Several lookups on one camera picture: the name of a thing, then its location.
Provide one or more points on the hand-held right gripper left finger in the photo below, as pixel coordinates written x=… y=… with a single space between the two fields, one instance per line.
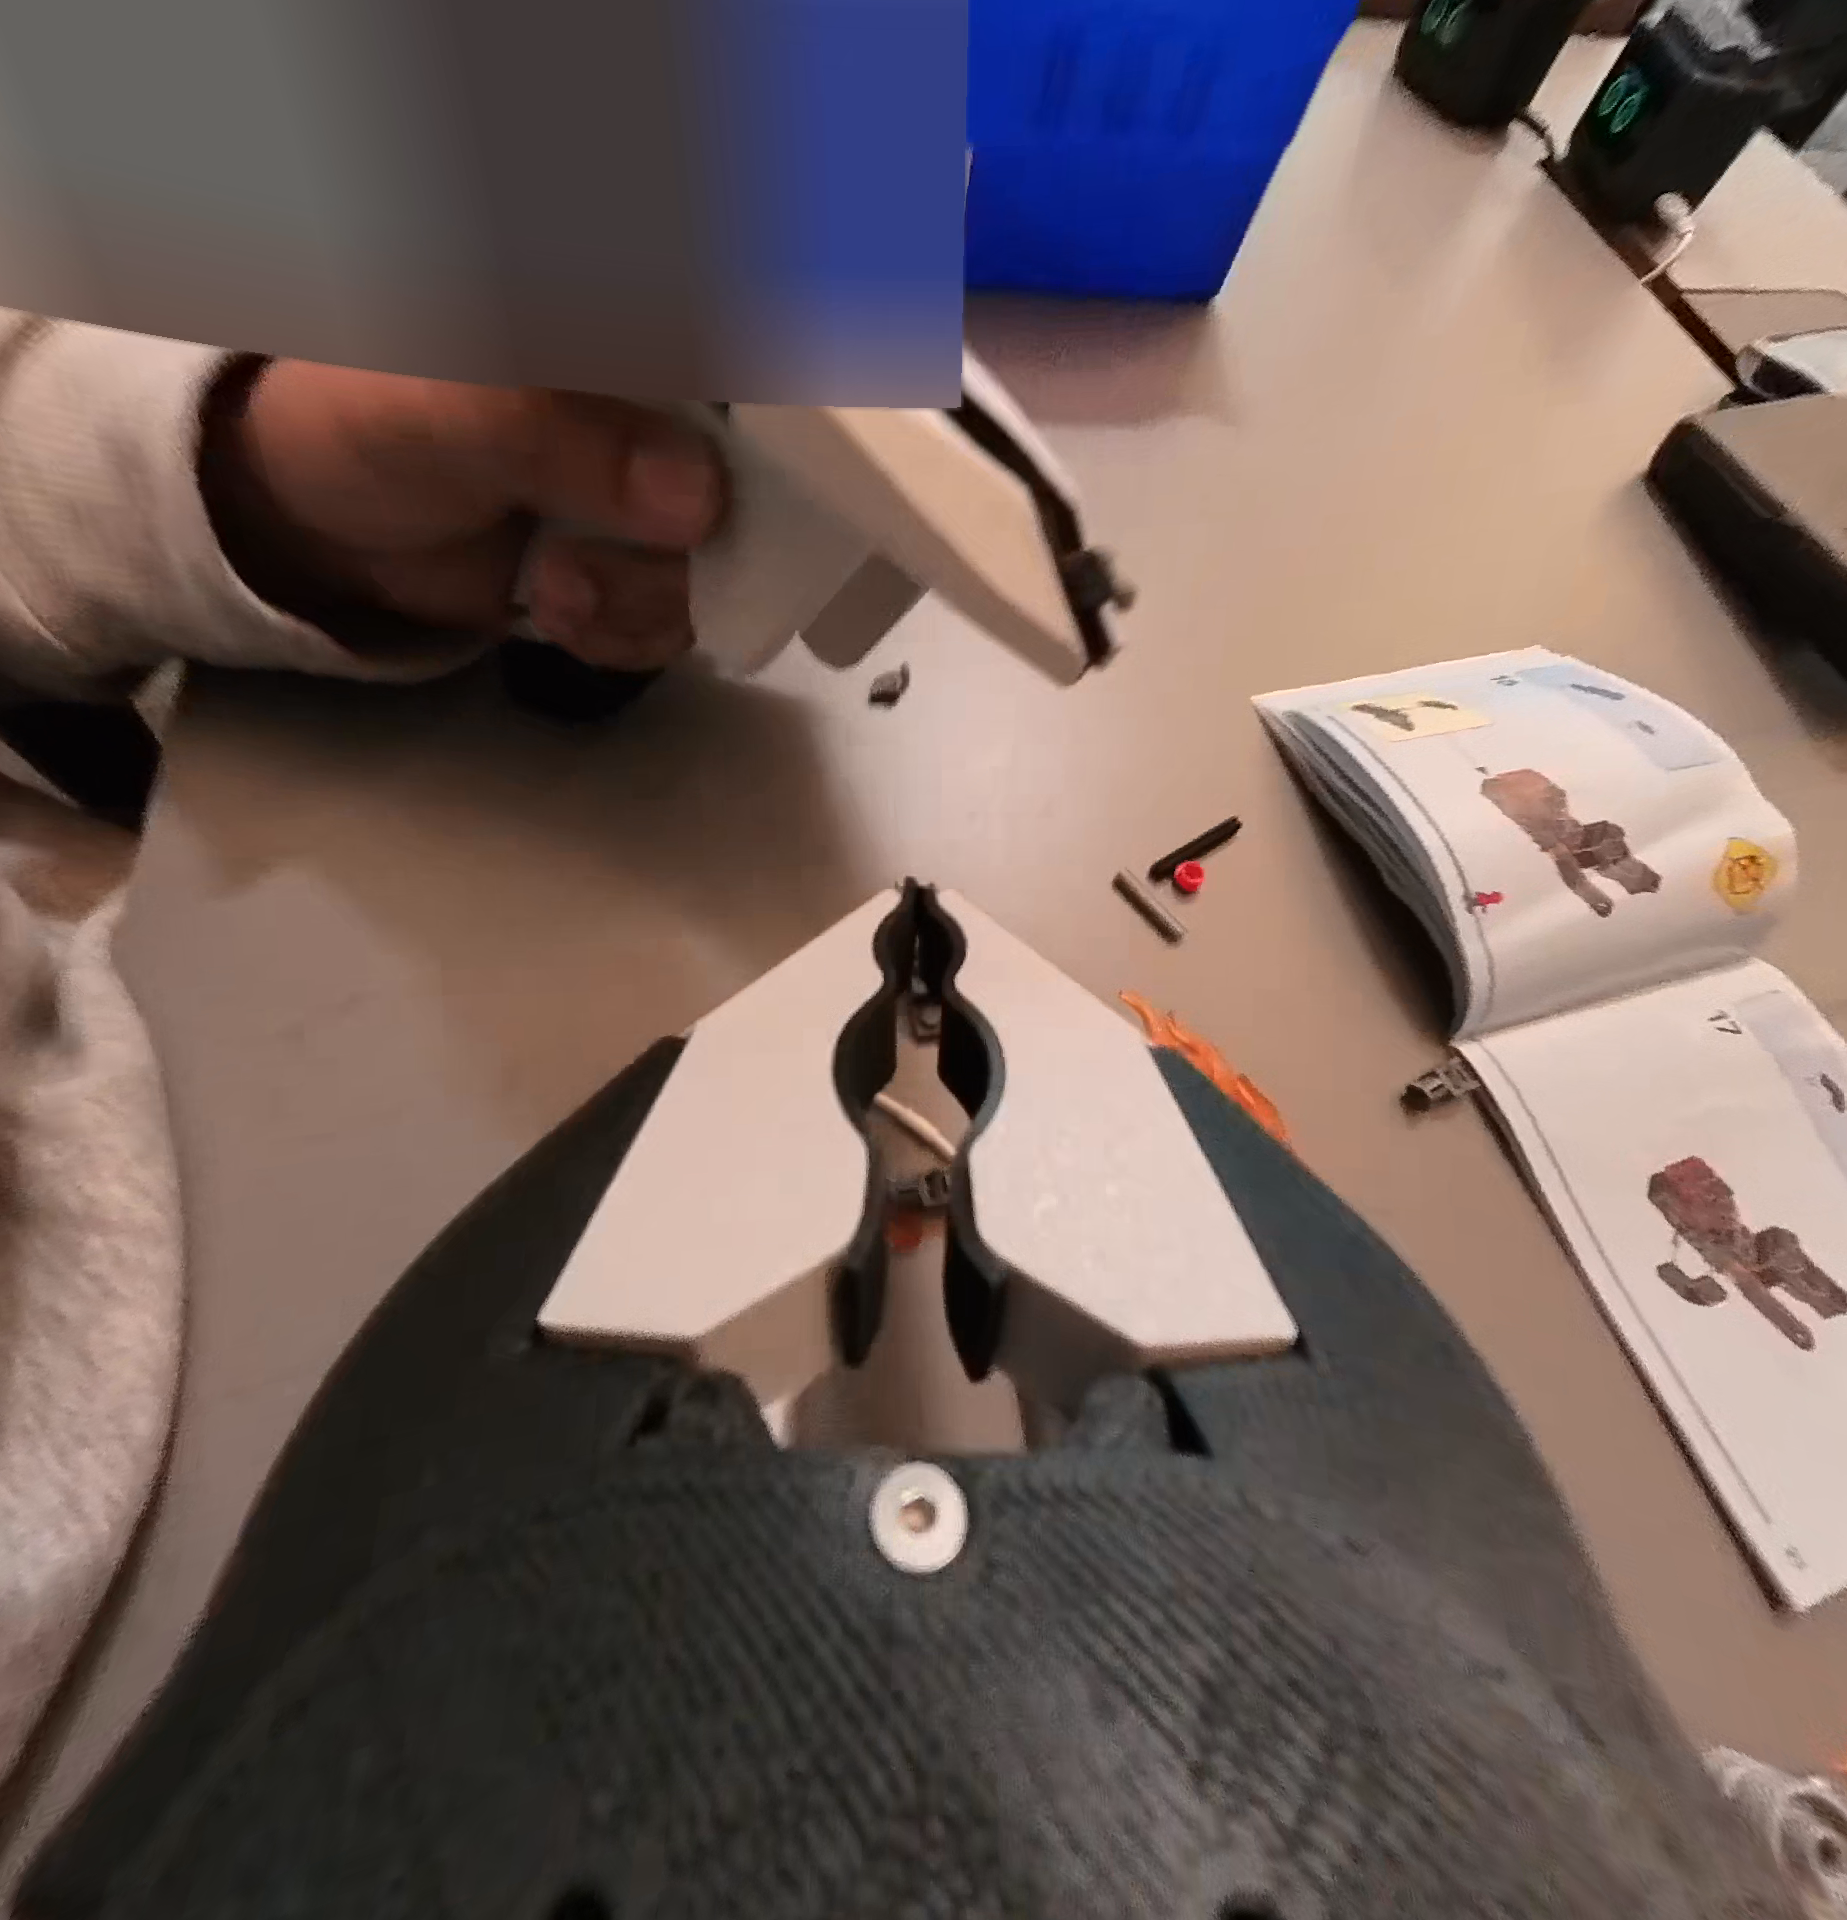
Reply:
x=715 y=1184

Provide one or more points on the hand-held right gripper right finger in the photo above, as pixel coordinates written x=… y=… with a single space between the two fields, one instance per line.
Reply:
x=1135 y=1201

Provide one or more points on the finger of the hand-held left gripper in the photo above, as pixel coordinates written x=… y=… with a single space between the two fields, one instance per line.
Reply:
x=925 y=481
x=1041 y=488

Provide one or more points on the small black lego part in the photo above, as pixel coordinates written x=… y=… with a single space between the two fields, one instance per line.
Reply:
x=889 y=684
x=1097 y=579

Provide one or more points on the person's left forearm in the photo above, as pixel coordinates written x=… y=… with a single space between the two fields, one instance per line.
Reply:
x=83 y=495

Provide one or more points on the orange transparent lego flame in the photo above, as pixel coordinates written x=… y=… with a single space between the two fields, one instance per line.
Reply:
x=1231 y=1088

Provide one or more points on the grey lego axle pin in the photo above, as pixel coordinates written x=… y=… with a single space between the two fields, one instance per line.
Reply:
x=1149 y=905

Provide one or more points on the dark grey lego clip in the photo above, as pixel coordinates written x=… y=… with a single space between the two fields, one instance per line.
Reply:
x=1442 y=1086

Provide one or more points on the black lego axle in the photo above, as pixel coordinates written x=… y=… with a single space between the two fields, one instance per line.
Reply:
x=1197 y=849

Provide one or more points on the lego instruction booklet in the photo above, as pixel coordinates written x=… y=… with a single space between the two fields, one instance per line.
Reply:
x=1614 y=900

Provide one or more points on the grey lego piece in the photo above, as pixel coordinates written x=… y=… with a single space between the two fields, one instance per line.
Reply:
x=1794 y=1839

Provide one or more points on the person's left hand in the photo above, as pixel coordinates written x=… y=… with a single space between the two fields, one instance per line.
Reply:
x=413 y=495

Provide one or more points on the blue plastic bin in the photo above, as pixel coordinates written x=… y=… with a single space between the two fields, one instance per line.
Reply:
x=1135 y=150

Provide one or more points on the dark grey mat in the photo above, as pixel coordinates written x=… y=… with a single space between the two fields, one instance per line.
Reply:
x=1718 y=322

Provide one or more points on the black box device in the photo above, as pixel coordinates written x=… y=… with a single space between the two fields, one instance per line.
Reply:
x=1794 y=524

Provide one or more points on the white padded envelope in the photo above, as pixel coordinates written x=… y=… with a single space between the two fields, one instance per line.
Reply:
x=1824 y=360

